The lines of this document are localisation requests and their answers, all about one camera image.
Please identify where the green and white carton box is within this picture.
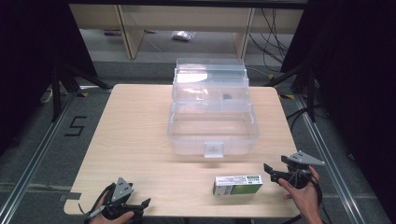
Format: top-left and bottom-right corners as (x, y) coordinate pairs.
(212, 175), (264, 197)

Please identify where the clear plastic bag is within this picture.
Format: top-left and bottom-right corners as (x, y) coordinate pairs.
(171, 30), (196, 42)

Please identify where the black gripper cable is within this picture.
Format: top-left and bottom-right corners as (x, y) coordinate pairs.
(288, 169), (332, 224)

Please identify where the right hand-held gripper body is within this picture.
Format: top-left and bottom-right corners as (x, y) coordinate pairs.
(280, 150), (326, 190)

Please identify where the person's right hand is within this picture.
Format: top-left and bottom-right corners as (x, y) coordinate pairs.
(277, 165), (323, 218)

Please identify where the bundle of black cables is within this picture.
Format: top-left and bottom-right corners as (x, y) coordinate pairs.
(247, 7), (291, 64)

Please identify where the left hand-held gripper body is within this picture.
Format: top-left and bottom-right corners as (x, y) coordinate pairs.
(101, 176), (145, 221)

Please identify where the clear plastic storage box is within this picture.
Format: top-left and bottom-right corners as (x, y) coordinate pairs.
(167, 57), (261, 159)

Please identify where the black metal stand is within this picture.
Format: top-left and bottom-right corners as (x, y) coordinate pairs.
(50, 61), (112, 123)
(263, 60), (318, 123)

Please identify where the black gripper strap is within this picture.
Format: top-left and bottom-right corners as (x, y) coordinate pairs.
(78, 182), (117, 222)

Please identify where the person's left hand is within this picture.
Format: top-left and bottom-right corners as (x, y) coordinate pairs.
(89, 199), (135, 224)

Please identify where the aluminium floor rail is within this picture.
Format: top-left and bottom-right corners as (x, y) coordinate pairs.
(293, 93), (366, 224)
(0, 91), (79, 224)

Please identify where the wooden shelf unit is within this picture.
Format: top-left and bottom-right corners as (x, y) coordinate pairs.
(68, 4), (304, 60)

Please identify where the white cable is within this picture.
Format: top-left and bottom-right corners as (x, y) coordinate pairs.
(39, 88), (54, 105)

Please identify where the black curtain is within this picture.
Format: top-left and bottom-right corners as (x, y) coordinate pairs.
(0, 0), (98, 157)
(279, 0), (396, 216)

